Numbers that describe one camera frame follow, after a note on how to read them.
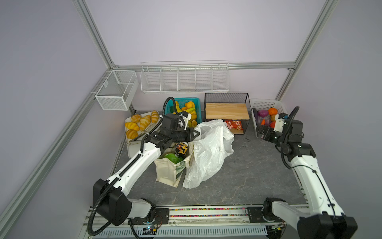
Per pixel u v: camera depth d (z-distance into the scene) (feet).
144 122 3.56
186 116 2.27
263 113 3.65
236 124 3.45
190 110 3.57
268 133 2.22
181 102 3.86
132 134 3.35
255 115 3.67
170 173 2.48
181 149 2.61
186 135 2.18
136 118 3.67
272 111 3.70
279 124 2.16
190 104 3.67
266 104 3.80
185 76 3.56
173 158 2.58
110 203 1.29
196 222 2.39
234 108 3.34
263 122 3.60
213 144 2.10
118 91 3.18
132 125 3.56
